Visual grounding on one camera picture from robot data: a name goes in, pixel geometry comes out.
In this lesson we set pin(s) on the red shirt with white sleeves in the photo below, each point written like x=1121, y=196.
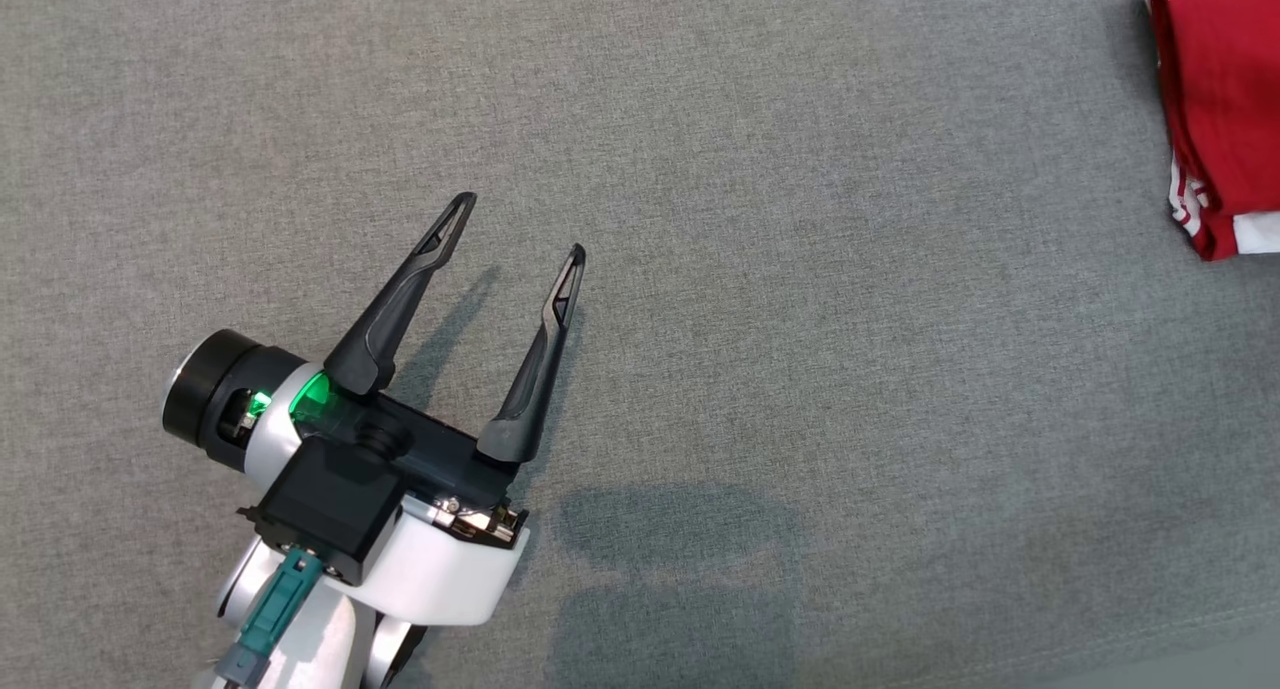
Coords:
x=1225, y=89

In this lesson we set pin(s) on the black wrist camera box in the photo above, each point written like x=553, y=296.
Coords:
x=325, y=509

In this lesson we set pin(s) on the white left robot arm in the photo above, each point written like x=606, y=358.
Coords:
x=310, y=649

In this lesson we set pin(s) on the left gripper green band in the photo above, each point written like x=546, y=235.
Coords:
x=450, y=569

